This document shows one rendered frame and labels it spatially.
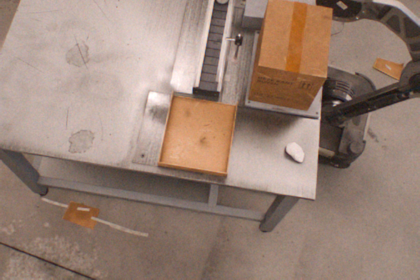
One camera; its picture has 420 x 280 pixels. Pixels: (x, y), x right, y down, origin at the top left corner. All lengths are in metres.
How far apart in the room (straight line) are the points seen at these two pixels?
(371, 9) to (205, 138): 0.77
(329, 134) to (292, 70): 0.98
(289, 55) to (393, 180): 1.39
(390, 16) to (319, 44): 0.29
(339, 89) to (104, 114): 1.22
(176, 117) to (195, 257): 0.93
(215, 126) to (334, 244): 1.12
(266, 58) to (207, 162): 0.45
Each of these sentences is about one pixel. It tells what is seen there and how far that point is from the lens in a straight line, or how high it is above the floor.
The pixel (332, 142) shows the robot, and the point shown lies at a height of 0.24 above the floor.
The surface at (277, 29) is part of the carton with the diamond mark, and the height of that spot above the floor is 1.12.
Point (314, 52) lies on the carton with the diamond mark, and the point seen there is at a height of 1.12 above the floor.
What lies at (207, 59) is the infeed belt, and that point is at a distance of 1.96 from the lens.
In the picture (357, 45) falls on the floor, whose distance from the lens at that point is 3.24.
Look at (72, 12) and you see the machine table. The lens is 2.18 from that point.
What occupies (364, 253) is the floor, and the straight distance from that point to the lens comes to 2.75.
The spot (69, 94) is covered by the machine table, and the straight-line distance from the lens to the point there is 1.98.
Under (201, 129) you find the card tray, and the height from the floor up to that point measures 0.83.
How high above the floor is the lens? 2.55
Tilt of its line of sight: 66 degrees down
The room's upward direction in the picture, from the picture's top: 8 degrees clockwise
